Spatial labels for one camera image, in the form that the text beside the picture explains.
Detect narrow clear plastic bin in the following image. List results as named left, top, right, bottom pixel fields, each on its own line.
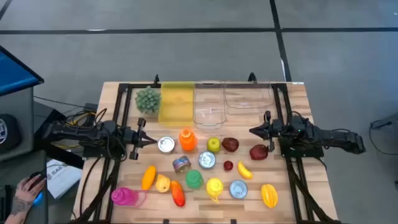
left=192, top=81, right=228, bottom=130

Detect wide clear plastic bin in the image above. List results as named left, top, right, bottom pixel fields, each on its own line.
left=223, top=81, right=275, bottom=110

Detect tin can blue label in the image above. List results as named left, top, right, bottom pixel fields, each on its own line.
left=198, top=151, right=216, bottom=170

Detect grey operator desk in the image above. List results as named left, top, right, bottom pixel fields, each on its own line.
left=0, top=86, right=49, bottom=224

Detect person's hand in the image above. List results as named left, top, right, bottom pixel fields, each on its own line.
left=14, top=174, right=47, bottom=215

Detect tin can colourful label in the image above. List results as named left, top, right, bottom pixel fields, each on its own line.
left=172, top=155, right=192, bottom=174

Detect blue screen monitor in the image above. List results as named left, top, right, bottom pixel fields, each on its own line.
left=0, top=45, right=44, bottom=97

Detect yellow plastic bottle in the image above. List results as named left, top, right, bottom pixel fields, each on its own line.
left=205, top=177, right=224, bottom=205

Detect tin can red label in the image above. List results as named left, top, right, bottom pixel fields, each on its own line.
left=229, top=179, right=249, bottom=200

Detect green plastic bottle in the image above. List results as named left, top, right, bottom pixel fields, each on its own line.
left=185, top=169, right=205, bottom=190

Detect green toy apple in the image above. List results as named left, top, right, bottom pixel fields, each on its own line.
left=206, top=136, right=222, bottom=154

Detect red-orange oblong toy fruit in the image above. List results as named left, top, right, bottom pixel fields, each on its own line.
left=169, top=180, right=187, bottom=208

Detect dark red fig-shaped fruit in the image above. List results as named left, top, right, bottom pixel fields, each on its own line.
left=221, top=137, right=240, bottom=153

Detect black aluminium table frame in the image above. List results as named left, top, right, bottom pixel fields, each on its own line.
left=70, top=81, right=343, bottom=224

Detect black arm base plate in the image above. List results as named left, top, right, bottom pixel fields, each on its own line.
left=279, top=136, right=325, bottom=159
left=83, top=144, right=125, bottom=159

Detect yellow toy starfruit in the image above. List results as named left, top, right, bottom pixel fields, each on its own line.
left=260, top=183, right=279, bottom=209

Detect yellow toy banana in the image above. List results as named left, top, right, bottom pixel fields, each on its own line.
left=237, top=160, right=254, bottom=180

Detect yellow toy pear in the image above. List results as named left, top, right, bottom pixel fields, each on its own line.
left=154, top=174, right=172, bottom=194

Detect white printed paper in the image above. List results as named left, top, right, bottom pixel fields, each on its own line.
left=45, top=158, right=83, bottom=200

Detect orange plastic bottle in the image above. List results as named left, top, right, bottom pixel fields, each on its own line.
left=178, top=128, right=198, bottom=152

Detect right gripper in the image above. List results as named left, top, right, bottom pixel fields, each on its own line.
left=249, top=110, right=294, bottom=153

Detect yellow cable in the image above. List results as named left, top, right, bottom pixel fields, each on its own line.
left=63, top=111, right=97, bottom=126

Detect dark red lumpy fruit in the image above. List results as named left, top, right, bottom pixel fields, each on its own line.
left=249, top=144, right=269, bottom=161

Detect pink plastic bottle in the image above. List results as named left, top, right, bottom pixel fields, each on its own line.
left=110, top=187, right=147, bottom=208

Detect orange toy mango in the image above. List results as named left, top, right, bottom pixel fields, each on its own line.
left=141, top=165, right=157, bottom=191

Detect tin can olive label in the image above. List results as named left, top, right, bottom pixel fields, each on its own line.
left=157, top=136, right=176, bottom=154

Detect person's forearm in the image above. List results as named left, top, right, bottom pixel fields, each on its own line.
left=3, top=198, right=32, bottom=224

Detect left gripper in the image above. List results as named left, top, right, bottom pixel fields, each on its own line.
left=123, top=117, right=159, bottom=161

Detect yellow translucent plastic bin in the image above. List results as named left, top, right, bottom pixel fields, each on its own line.
left=157, top=81, right=196, bottom=128

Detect black keyboard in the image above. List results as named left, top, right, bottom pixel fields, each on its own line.
left=0, top=185, right=14, bottom=224

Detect green broccoli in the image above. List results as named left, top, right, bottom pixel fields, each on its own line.
left=134, top=86, right=162, bottom=114

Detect black cap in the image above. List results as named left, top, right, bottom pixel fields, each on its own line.
left=0, top=113, right=22, bottom=153

